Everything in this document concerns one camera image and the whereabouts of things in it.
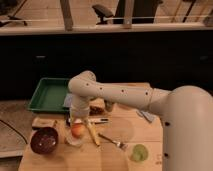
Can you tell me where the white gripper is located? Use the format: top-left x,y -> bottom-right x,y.
70,95 -> 90,118

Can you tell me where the red yellow apple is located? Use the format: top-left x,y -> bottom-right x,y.
71,123 -> 85,138

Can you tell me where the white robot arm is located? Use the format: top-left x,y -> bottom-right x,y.
68,71 -> 213,171

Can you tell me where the green plastic cup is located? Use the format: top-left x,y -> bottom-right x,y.
130,144 -> 149,162

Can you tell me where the black white marker pen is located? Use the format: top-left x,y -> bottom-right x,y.
66,118 -> 109,126

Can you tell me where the brown food item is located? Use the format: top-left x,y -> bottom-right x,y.
90,106 -> 104,115

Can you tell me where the blue sponge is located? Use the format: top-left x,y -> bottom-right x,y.
63,93 -> 72,108

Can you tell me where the yellow banana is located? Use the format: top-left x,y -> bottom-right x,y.
87,122 -> 100,146

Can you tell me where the small dark jar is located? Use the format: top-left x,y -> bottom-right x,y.
105,101 -> 114,112

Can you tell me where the green plastic tray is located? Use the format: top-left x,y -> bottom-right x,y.
28,78 -> 69,114

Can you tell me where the wooden block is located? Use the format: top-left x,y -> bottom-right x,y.
32,118 -> 57,129

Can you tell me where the dark red bowl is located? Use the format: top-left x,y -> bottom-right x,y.
30,127 -> 58,155

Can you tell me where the silver metal fork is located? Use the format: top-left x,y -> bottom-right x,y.
98,133 -> 128,150

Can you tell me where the grey folded cloth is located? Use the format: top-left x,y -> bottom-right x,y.
137,110 -> 155,123

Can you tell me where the black office chair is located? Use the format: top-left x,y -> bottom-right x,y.
92,4 -> 113,25

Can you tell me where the black floor cable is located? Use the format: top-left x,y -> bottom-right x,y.
0,118 -> 29,145

